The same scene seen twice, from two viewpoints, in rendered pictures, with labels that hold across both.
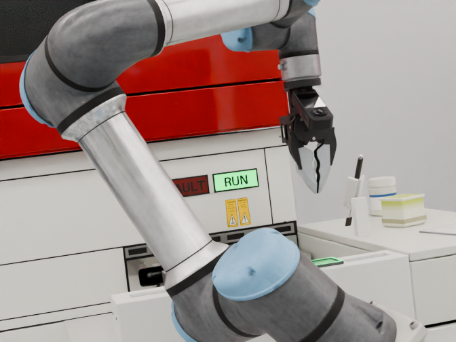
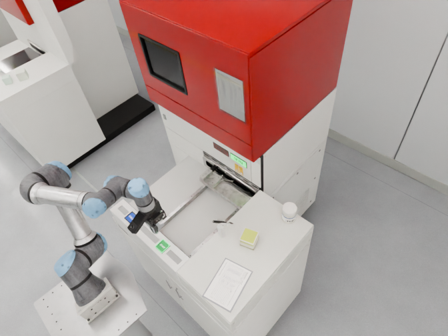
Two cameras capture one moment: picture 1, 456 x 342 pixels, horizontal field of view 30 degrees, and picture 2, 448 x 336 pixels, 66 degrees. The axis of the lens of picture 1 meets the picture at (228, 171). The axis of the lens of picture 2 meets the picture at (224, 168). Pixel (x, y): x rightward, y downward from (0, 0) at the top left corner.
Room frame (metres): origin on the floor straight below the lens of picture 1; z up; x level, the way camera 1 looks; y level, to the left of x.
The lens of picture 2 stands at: (1.53, -1.09, 2.50)
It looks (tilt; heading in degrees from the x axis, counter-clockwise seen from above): 49 degrees down; 64
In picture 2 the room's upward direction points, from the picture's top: 8 degrees counter-clockwise
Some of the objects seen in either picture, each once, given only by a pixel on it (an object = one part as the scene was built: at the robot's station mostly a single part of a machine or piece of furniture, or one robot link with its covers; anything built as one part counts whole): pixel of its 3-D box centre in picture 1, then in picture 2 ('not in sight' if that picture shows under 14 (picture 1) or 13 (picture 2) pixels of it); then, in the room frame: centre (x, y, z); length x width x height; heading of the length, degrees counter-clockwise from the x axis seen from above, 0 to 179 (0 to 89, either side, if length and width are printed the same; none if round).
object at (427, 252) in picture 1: (418, 256); (247, 254); (1.92, -0.41, 0.89); 0.62 x 0.35 x 0.14; 15
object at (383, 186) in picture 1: (383, 195); (289, 213); (2.19, -0.39, 1.01); 0.07 x 0.07 x 0.10
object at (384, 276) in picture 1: (265, 312); (150, 239); (1.55, -0.04, 0.89); 0.55 x 0.09 x 0.14; 105
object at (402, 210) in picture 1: (403, 210); (249, 239); (1.95, -0.39, 1.00); 0.07 x 0.07 x 0.07; 33
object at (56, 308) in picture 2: not in sight; (98, 307); (1.17, -0.16, 0.75); 0.45 x 0.44 x 0.13; 11
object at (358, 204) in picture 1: (356, 205); (223, 226); (1.88, -0.27, 1.03); 0.06 x 0.04 x 0.13; 15
